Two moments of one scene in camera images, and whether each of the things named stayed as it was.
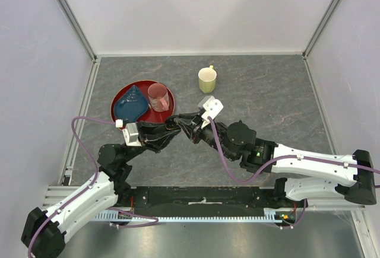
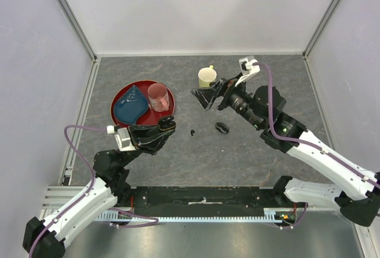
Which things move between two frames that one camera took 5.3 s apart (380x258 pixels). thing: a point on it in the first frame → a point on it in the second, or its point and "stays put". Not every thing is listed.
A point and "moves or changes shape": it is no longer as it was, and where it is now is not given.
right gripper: (196, 123) → (225, 88)
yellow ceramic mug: (207, 78) stays put
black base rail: (203, 201) stays put
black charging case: (170, 124) moves or changes shape
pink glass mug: (158, 96) stays put
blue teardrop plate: (130, 104) stays put
